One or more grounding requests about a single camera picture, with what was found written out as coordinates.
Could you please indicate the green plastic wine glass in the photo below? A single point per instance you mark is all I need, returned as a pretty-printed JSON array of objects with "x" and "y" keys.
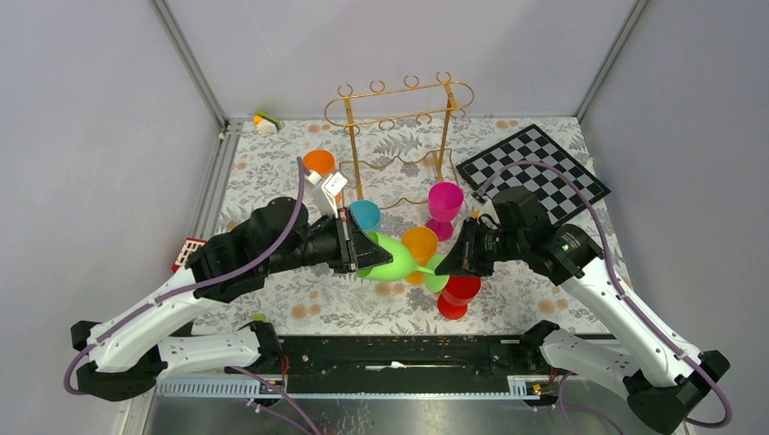
[{"x": 403, "y": 264}]

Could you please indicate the red white small block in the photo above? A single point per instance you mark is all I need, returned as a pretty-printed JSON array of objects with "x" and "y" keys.
[{"x": 189, "y": 246}]

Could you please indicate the orange plastic wine glass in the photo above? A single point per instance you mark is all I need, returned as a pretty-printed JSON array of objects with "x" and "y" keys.
[{"x": 323, "y": 177}]

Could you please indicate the floral patterned table mat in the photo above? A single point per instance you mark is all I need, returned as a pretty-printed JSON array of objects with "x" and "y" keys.
[{"x": 397, "y": 172}]

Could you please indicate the magenta plastic wine glass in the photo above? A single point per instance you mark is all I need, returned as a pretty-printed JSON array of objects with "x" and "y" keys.
[{"x": 445, "y": 200}]

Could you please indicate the yellow plastic wine glass front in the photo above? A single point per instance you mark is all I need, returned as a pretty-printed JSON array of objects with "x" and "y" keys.
[{"x": 422, "y": 243}]

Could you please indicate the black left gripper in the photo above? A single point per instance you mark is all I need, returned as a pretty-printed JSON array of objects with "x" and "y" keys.
[{"x": 363, "y": 251}]

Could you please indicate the black white checkerboard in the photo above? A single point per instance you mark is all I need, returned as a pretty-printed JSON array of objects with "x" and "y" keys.
[{"x": 530, "y": 158}]

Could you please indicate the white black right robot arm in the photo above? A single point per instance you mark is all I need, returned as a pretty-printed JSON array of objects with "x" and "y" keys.
[{"x": 659, "y": 374}]

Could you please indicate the orange white green toy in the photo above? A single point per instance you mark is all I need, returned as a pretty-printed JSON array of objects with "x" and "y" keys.
[{"x": 266, "y": 124}]

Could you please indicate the blue plastic wine glass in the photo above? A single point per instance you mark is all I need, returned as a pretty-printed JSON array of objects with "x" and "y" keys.
[{"x": 367, "y": 214}]

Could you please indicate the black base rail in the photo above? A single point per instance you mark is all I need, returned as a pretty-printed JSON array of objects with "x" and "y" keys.
[{"x": 390, "y": 364}]

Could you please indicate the gold wire wine glass rack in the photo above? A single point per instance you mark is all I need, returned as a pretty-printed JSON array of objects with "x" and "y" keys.
[{"x": 456, "y": 97}]

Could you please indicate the red plastic wine glass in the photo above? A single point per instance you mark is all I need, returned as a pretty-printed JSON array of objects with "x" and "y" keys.
[{"x": 455, "y": 297}]

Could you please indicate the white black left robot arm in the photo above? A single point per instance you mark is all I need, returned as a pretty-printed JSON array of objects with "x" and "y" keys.
[{"x": 126, "y": 356}]

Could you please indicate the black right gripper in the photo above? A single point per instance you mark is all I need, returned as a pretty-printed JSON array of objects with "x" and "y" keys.
[{"x": 465, "y": 259}]

